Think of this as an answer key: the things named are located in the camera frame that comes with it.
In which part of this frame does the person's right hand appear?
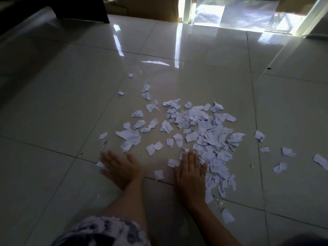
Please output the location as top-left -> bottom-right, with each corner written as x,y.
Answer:
174,149 -> 208,210

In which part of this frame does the person's left hand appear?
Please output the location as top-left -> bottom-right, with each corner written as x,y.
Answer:
99,150 -> 145,192

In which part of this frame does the pile of white paper scraps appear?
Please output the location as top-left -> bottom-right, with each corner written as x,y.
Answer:
95,73 -> 328,225

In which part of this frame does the person's left forearm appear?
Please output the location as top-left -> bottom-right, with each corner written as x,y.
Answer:
102,180 -> 150,235

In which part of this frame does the person's right forearm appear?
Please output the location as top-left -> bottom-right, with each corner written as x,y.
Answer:
186,202 -> 243,246

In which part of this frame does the flattened brown cardboard box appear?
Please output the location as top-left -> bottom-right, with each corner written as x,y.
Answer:
103,0 -> 180,23

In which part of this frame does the black desk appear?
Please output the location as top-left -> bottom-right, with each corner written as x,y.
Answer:
0,0 -> 111,39

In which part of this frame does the brown cardboard sheet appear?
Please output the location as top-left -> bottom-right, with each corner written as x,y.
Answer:
275,0 -> 319,14

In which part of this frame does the white door frame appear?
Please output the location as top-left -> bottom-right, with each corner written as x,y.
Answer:
290,0 -> 328,38
178,0 -> 197,24

